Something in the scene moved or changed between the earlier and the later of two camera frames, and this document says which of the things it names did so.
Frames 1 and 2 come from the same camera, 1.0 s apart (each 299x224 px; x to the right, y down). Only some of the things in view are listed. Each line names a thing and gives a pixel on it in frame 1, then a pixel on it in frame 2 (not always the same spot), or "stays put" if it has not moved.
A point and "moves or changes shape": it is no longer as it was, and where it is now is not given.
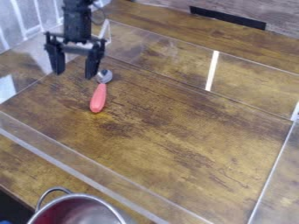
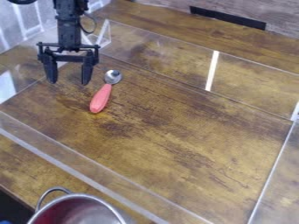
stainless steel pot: [77, 209] stays put
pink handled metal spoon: [98, 99] moves or changes shape
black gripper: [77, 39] → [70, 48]
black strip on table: [229, 17] stays put
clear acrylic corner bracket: [106, 32] stays put
